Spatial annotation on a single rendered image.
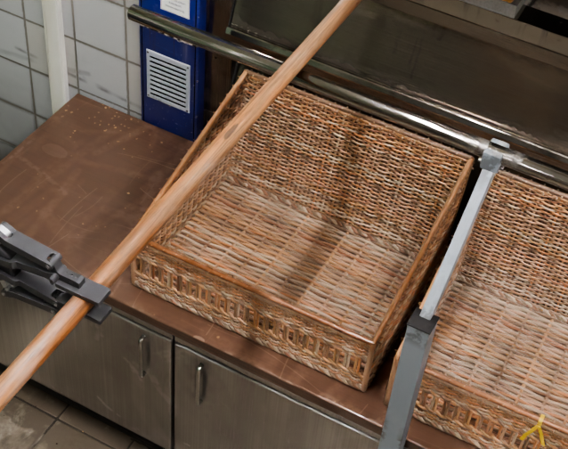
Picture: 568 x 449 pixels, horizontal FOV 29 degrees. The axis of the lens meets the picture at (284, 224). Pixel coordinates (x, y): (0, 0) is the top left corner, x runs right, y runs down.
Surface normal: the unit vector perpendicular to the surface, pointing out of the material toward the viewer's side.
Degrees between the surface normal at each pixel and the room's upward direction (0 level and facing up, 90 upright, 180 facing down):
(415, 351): 90
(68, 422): 0
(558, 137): 70
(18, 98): 90
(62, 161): 0
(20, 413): 0
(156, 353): 90
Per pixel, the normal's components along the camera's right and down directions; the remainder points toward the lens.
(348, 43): -0.42, 0.32
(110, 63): -0.47, 0.60
